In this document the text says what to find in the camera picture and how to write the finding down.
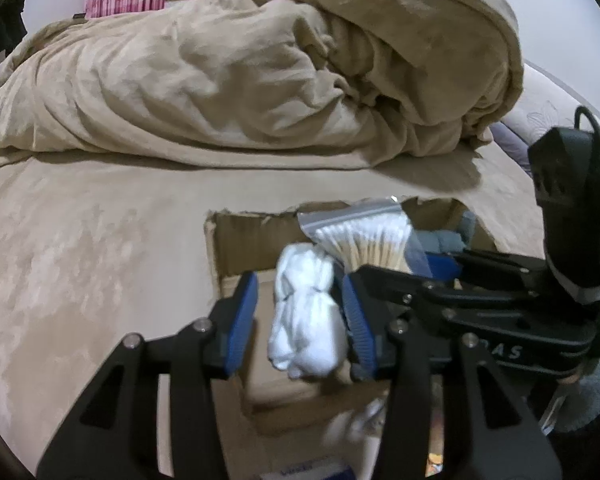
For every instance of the blue-grey folded cloth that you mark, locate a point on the blue-grey folded cloth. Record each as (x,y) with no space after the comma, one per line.
(445,242)

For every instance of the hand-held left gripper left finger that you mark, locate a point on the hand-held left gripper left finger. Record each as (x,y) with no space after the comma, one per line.
(241,320)

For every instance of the blue and white packet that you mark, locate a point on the blue and white packet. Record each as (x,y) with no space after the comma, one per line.
(305,471)

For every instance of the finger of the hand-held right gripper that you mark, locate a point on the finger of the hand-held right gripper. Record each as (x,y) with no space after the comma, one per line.
(405,287)
(438,266)

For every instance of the grey fluffy rug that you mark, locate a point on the grey fluffy rug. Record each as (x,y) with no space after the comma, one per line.
(590,400)

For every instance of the white floral pillow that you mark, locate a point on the white floral pillow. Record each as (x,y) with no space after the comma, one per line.
(555,105)

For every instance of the beige bed sheet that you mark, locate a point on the beige bed sheet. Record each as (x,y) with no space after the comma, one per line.
(105,260)

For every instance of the lilac pillow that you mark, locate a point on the lilac pillow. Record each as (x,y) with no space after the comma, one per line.
(512,147)

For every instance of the white socks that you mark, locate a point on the white socks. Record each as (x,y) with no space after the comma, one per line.
(305,320)

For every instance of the brown cardboard box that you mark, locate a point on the brown cardboard box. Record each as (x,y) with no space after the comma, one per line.
(250,242)

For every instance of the beige fleece blanket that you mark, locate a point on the beige fleece blanket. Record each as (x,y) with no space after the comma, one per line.
(230,75)

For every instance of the clear bag of cotton swabs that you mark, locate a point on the clear bag of cotton swabs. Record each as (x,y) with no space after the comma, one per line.
(360,240)

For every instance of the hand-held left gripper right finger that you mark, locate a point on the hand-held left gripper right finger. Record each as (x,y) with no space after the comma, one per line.
(358,327)

